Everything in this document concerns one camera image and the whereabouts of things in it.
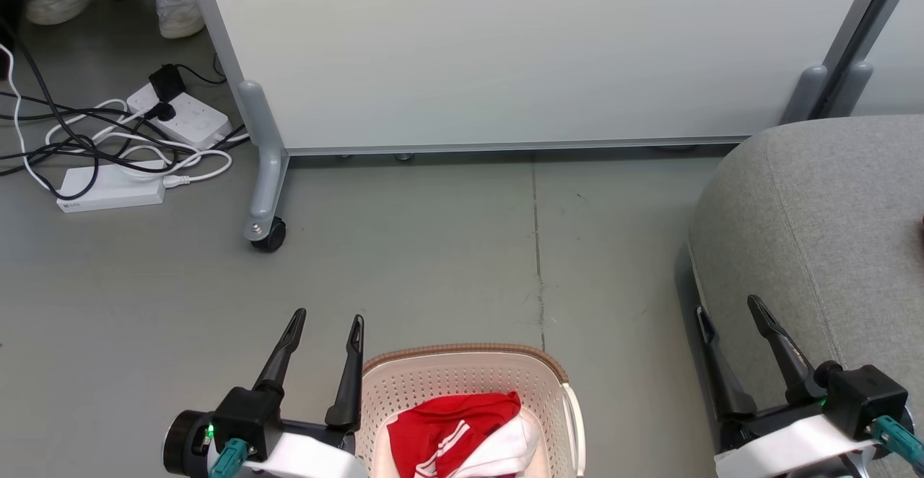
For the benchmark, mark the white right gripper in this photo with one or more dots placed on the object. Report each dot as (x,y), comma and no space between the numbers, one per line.
(787,449)

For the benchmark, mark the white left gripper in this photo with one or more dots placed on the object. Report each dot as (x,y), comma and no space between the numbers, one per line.
(310,456)

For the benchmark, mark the red and white garment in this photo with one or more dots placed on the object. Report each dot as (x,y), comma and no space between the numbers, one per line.
(440,435)

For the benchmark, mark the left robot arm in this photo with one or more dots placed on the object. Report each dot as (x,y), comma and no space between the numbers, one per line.
(184,442)

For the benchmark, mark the grey fabric sofa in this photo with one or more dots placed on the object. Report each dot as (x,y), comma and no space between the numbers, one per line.
(816,232)

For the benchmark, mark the black caster wheel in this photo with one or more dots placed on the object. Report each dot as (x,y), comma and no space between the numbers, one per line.
(273,236)

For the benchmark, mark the cream perforated laundry basket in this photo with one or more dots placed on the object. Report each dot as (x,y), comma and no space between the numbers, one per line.
(462,377)

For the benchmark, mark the grey partition leg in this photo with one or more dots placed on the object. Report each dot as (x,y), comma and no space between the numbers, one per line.
(266,167)
(852,88)
(805,95)

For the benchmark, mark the long white power strip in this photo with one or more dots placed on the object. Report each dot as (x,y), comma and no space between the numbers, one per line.
(108,189)

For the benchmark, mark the square white power strip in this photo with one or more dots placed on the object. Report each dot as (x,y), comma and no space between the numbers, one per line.
(195,120)

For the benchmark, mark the black plug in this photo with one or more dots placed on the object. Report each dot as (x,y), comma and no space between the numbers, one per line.
(160,111)

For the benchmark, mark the black power adapter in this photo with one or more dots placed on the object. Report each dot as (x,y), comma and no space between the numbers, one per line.
(167,82)

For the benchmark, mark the narrow white partition panel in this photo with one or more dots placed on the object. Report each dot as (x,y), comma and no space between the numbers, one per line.
(899,37)

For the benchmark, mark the large white partition panel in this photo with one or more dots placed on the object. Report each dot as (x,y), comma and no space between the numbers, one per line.
(541,52)

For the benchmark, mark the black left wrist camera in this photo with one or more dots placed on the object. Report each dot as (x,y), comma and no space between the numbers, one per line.
(245,413)

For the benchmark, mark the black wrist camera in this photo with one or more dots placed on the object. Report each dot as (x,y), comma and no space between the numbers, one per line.
(866,398)
(245,413)

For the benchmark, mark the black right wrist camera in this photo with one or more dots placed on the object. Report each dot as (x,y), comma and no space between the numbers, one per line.
(866,398)

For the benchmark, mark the left teal camera connector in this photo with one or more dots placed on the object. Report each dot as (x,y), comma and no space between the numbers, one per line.
(229,458)

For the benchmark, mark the teal camera connector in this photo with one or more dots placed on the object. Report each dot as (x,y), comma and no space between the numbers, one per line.
(899,440)
(229,458)

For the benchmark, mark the right teal camera connector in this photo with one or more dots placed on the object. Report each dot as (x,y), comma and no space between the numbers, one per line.
(899,440)

